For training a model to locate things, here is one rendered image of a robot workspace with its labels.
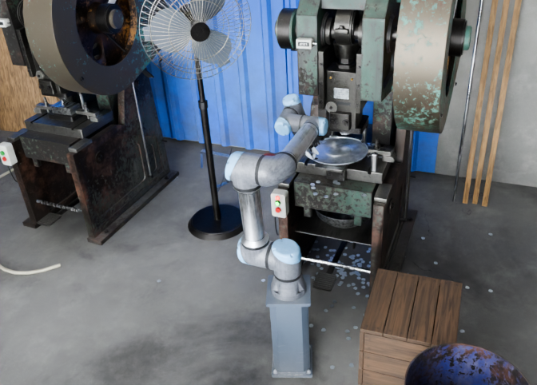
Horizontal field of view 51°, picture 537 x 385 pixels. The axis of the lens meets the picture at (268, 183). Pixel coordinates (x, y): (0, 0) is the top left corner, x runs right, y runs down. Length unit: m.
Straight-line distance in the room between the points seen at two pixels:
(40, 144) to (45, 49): 0.81
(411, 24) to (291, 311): 1.24
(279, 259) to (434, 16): 1.08
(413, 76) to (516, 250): 1.62
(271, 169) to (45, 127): 1.97
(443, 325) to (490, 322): 0.61
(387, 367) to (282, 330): 0.47
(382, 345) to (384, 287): 0.28
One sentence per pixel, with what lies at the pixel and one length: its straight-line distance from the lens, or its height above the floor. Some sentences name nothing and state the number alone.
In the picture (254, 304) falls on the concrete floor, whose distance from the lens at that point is 3.02.
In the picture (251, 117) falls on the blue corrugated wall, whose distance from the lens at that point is 4.33.
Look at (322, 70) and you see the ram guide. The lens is 2.60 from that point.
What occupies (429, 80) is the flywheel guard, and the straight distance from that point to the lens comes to 2.21.
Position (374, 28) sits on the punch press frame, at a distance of 2.48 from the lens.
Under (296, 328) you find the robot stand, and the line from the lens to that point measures 2.47.
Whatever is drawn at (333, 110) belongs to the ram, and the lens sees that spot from 2.69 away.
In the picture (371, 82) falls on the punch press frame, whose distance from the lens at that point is 2.55.
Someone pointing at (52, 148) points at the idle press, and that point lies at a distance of 3.59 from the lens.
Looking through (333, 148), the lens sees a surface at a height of 0.79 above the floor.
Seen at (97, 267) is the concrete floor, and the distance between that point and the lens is 3.49.
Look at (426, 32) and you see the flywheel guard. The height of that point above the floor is 1.46.
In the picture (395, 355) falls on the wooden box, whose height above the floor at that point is 0.24.
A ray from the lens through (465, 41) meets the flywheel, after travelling 2.52.
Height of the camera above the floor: 2.07
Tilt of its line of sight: 31 degrees down
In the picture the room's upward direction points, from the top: 4 degrees counter-clockwise
